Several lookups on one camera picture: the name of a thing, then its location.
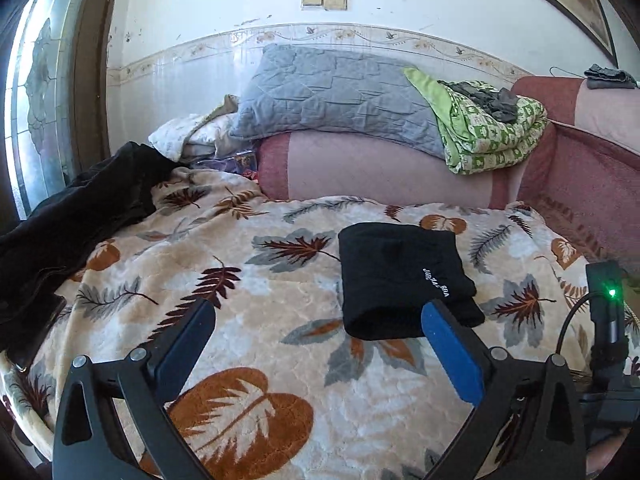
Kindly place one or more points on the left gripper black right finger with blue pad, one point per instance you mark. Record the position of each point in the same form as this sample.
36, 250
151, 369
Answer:
549, 441

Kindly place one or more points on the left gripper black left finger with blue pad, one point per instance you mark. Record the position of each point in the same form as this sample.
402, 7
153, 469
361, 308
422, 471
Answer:
89, 442

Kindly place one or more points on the black track pants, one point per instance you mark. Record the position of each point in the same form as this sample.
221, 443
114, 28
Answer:
391, 271

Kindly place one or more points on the person's right hand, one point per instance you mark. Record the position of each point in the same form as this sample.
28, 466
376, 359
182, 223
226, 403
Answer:
616, 458

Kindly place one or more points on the leaf patterned beige blanket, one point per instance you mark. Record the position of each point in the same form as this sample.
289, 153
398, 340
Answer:
280, 390

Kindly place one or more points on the black garment at bed edge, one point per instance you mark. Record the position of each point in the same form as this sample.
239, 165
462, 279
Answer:
56, 240

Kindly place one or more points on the pink maroon bed cover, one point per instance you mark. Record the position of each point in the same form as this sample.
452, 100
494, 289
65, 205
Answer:
583, 176

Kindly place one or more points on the green patterned folded blanket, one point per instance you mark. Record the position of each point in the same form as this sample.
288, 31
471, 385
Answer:
473, 141

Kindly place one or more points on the dark grey cloth on blanket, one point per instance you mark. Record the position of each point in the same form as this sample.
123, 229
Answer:
502, 104

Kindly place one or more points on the dark cloth on headboard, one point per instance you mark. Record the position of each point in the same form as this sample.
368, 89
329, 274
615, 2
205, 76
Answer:
598, 77

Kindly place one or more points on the stained glass window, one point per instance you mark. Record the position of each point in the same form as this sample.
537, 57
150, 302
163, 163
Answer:
53, 96

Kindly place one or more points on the white crumpled cloth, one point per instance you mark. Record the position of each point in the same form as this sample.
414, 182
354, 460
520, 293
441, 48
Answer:
185, 138

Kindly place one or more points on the purple patterned item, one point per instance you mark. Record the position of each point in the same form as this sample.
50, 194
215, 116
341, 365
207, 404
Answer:
243, 163

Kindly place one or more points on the grey quilted pillow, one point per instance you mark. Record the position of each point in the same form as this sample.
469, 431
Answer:
302, 88

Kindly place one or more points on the beige wall switch plate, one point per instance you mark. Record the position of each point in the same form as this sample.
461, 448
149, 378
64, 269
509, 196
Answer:
328, 5

